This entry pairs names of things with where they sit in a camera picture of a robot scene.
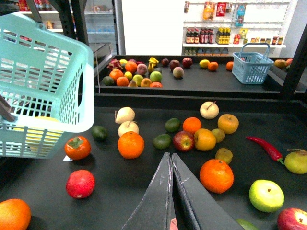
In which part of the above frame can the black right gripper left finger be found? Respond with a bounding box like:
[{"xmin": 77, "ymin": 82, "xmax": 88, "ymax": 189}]
[{"xmin": 122, "ymin": 152, "xmax": 173, "ymax": 230}]

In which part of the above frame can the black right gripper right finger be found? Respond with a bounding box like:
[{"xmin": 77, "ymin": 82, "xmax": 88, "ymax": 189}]
[{"xmin": 171, "ymin": 153, "xmax": 243, "ymax": 230}]

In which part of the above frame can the yellow lemon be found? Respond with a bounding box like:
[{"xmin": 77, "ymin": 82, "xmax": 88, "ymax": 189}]
[
  {"xmin": 199, "ymin": 59, "xmax": 210, "ymax": 69},
  {"xmin": 5, "ymin": 122, "xmax": 65, "ymax": 159}
]

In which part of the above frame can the light blue shopping basket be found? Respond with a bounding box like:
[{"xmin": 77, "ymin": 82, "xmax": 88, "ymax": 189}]
[{"xmin": 0, "ymin": 12, "xmax": 94, "ymax": 157}]

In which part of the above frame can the pink peach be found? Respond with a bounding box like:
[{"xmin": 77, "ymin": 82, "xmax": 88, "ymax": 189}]
[{"xmin": 170, "ymin": 218, "xmax": 178, "ymax": 230}]

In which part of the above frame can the large front orange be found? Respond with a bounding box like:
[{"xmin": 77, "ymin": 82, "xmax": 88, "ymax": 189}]
[{"xmin": 200, "ymin": 159, "xmax": 234, "ymax": 194}]

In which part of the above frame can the large orange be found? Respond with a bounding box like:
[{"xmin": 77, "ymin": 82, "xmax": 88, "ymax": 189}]
[
  {"xmin": 200, "ymin": 159, "xmax": 234, "ymax": 194},
  {"xmin": 118, "ymin": 131, "xmax": 145, "ymax": 160}
]

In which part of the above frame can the green avocado front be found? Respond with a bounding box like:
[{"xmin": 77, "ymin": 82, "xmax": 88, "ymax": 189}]
[{"xmin": 236, "ymin": 218, "xmax": 259, "ymax": 230}]

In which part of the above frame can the brown kiwi lower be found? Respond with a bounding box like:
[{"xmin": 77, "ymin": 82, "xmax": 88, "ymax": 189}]
[{"xmin": 215, "ymin": 148, "xmax": 233, "ymax": 164}]

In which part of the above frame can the green apple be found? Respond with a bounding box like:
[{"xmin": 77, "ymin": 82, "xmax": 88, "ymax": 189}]
[{"xmin": 249, "ymin": 179, "xmax": 285, "ymax": 213}]

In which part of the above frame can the large middle orange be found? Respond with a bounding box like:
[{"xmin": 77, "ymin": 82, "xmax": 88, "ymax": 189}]
[{"xmin": 118, "ymin": 131, "xmax": 145, "ymax": 160}]

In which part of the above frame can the yellow orange fruit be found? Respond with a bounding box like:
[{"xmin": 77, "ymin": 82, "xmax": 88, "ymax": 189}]
[{"xmin": 194, "ymin": 128, "xmax": 216, "ymax": 151}]

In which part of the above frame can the green lime lower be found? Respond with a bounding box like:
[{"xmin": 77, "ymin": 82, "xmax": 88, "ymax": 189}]
[{"xmin": 153, "ymin": 134, "xmax": 172, "ymax": 150}]

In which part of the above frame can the green lime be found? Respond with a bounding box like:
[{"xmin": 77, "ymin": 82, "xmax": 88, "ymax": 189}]
[
  {"xmin": 153, "ymin": 134, "xmax": 172, "ymax": 150},
  {"xmin": 165, "ymin": 117, "xmax": 181, "ymax": 133}
]

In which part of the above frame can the green kiwi upper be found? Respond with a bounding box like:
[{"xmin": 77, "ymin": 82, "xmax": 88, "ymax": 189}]
[{"xmin": 211, "ymin": 128, "xmax": 225, "ymax": 143}]

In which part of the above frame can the red pomegranate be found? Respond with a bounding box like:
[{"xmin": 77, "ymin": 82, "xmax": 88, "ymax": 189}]
[{"xmin": 66, "ymin": 170, "xmax": 95, "ymax": 199}]

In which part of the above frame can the small orange tangerine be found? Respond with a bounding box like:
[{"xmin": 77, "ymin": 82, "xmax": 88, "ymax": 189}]
[{"xmin": 182, "ymin": 117, "xmax": 202, "ymax": 135}]

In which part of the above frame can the green lime upper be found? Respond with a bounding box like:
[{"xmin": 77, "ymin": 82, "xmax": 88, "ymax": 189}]
[{"xmin": 165, "ymin": 117, "xmax": 181, "ymax": 133}]

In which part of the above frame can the white pear lower left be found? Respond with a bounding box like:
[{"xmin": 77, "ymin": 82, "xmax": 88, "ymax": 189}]
[{"xmin": 118, "ymin": 121, "xmax": 139, "ymax": 137}]

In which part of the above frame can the yellow russet apple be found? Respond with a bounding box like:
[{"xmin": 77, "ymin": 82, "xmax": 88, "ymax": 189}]
[{"xmin": 217, "ymin": 114, "xmax": 239, "ymax": 134}]

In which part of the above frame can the red apple at corner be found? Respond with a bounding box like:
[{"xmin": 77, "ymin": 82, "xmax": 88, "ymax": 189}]
[{"xmin": 277, "ymin": 208, "xmax": 307, "ymax": 230}]

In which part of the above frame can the red chili pepper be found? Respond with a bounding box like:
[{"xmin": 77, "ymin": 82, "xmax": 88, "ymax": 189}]
[{"xmin": 246, "ymin": 136, "xmax": 284, "ymax": 165}]

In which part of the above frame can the dark green avocado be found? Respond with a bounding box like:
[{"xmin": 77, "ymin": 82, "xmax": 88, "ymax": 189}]
[{"xmin": 91, "ymin": 126, "xmax": 108, "ymax": 141}]

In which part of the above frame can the orange persimmon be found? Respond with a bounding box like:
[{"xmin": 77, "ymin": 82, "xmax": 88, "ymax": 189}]
[{"xmin": 64, "ymin": 136, "xmax": 92, "ymax": 160}]

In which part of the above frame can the white round pear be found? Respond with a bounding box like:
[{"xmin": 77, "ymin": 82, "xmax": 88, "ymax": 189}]
[{"xmin": 200, "ymin": 101, "xmax": 219, "ymax": 120}]

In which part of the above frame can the white pear upper left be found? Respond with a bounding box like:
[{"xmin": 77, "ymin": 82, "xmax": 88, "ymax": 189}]
[{"xmin": 115, "ymin": 107, "xmax": 135, "ymax": 124}]

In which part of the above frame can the yellow green pear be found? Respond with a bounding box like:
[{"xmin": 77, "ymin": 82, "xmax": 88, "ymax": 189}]
[{"xmin": 284, "ymin": 149, "xmax": 307, "ymax": 174}]

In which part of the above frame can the mango at left edge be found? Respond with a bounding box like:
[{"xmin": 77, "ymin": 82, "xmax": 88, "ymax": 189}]
[{"xmin": 0, "ymin": 199, "xmax": 32, "ymax": 230}]

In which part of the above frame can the small blue basket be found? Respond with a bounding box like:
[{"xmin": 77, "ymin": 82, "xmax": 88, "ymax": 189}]
[{"xmin": 232, "ymin": 43, "xmax": 274, "ymax": 84}]

